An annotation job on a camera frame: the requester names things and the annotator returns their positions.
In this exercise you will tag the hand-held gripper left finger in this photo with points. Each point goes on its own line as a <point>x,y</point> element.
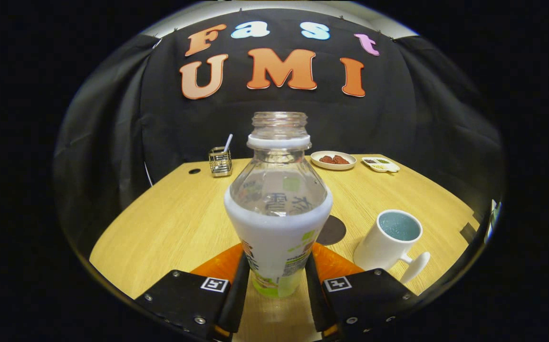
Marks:
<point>238,299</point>

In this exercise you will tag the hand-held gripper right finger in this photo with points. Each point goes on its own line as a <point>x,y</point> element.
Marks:
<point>314,299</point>

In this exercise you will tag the dark brown round coaster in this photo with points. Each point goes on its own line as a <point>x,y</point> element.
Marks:
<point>334,230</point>

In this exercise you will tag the clear plastic juice bottle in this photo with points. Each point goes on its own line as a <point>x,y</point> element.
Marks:
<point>276,237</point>

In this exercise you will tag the white cup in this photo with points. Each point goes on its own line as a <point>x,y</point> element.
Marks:
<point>379,249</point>

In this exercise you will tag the wooden table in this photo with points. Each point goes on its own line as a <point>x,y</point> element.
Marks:
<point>179,223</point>

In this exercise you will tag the white round plate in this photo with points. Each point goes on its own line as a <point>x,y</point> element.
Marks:
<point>317,164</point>

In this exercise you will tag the white divided dish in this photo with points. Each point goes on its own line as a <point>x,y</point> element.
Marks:
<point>380,165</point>

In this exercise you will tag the metal utensil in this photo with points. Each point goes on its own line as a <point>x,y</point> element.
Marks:
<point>228,142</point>

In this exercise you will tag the black table clamp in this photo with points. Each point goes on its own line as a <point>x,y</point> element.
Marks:
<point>469,232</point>

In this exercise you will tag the black backdrop cloth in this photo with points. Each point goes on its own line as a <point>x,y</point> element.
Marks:
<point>112,142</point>

